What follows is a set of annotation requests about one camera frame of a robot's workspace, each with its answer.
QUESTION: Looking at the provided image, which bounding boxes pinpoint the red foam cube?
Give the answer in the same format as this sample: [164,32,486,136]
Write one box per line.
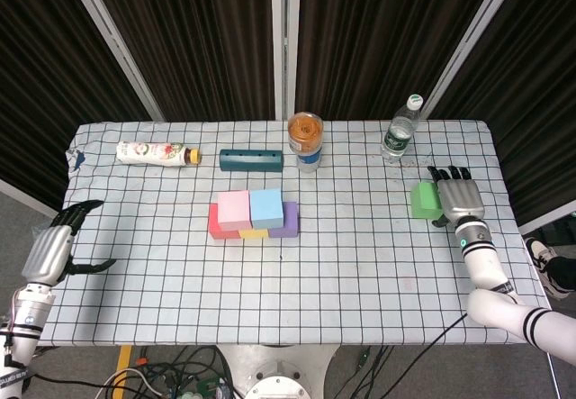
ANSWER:
[207,204,242,240]

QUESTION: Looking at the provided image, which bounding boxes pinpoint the white partition base rail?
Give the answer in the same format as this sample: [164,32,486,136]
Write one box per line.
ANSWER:
[517,212,576,236]

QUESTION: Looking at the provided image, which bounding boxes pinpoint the clear jar of rubber bands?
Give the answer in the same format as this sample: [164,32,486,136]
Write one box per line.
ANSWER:
[287,111,325,155]

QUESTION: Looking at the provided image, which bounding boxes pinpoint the white black-checked tablecloth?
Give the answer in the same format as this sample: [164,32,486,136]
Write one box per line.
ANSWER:
[38,119,553,347]

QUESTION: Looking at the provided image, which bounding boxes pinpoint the light blue foam cube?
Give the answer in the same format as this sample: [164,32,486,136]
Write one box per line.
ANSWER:
[249,187,284,230]

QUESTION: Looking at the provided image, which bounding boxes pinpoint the black cables with green plug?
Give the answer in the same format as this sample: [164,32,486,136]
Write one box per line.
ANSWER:
[335,344,397,399]

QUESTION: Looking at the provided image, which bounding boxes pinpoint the white floor cable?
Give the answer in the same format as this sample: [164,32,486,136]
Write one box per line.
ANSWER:
[94,367,158,399]

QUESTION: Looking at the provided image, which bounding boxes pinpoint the black floor cable tangle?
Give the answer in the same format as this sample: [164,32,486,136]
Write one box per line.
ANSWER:
[134,344,239,399]

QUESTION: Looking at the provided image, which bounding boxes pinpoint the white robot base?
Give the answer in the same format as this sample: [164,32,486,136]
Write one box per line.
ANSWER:
[215,343,338,399]

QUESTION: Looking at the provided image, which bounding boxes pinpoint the green foam cube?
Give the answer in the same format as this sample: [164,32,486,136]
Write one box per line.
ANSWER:
[409,181,445,220]

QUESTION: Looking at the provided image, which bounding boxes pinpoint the purple foam cube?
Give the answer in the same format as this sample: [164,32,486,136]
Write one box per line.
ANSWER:
[268,201,301,239]

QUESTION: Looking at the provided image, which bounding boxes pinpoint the white black sneaker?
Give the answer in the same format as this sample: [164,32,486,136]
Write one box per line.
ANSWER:
[524,236,576,301]

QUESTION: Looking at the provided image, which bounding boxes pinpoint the white partition frame post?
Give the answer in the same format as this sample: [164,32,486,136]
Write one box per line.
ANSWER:
[420,0,527,121]
[269,0,302,121]
[60,0,166,122]

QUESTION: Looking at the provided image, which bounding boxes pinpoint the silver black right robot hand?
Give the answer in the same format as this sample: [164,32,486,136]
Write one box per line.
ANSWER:
[426,164,487,229]

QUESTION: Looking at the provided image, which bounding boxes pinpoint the teal half-round block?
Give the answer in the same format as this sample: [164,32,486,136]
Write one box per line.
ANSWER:
[219,148,284,174]

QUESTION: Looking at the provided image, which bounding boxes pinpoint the pink foam cube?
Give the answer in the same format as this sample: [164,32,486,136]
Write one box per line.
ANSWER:
[217,189,253,232]

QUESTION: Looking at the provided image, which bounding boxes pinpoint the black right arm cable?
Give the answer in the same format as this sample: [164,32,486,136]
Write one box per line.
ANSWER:
[382,311,472,399]

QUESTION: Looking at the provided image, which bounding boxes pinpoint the clear green-label water bottle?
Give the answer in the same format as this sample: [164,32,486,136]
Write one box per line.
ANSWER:
[380,94,426,162]

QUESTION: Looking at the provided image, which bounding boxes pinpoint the white yellow-capped drink bottle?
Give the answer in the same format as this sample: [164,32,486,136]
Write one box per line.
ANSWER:
[115,141,202,167]

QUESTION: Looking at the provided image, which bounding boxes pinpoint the dark pleated partition panel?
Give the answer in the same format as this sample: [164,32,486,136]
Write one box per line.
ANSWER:
[0,0,152,211]
[294,0,500,121]
[87,0,276,121]
[431,0,576,227]

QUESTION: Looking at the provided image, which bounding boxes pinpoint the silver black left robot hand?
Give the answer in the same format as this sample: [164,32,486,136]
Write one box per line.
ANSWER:
[21,199,117,286]

